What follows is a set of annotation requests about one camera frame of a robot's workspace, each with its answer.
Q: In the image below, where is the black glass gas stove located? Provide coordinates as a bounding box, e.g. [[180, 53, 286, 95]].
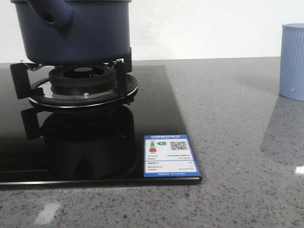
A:
[[0, 64, 202, 190]]

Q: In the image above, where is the light blue ribbed cup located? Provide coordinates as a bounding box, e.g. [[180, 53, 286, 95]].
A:
[[279, 23, 304, 101]]

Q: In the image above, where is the dark blue cooking pot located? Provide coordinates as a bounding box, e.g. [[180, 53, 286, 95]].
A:
[[12, 0, 130, 66]]

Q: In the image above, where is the blue energy label sticker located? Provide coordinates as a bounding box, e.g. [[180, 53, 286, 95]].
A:
[[143, 134, 200, 178]]

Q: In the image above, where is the black gas burner head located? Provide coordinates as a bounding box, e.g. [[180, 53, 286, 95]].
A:
[[49, 65, 117, 95]]

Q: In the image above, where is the black pot support grate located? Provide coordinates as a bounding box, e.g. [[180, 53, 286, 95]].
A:
[[10, 52, 138, 112]]

